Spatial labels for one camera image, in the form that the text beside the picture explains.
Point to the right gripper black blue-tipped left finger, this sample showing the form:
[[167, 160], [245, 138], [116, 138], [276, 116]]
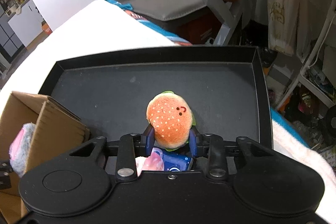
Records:
[[128, 148]]

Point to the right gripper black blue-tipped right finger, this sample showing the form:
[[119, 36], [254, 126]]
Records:
[[211, 153]]

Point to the hamburger plush toy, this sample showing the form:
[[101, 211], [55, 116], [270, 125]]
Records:
[[172, 119]]

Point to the brown cardboard box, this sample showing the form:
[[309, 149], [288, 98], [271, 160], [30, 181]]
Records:
[[56, 131]]

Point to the grey pink plush toy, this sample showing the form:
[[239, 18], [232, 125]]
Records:
[[19, 148]]

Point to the blue tissue packet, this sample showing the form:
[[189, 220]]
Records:
[[162, 160]]

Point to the black tray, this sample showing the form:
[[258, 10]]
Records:
[[223, 86]]

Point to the orange bag on floor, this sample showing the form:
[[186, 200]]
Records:
[[46, 28]]

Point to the white cabinet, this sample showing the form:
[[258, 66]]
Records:
[[27, 25]]

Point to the white plastic bag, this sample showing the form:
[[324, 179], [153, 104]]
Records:
[[282, 25]]

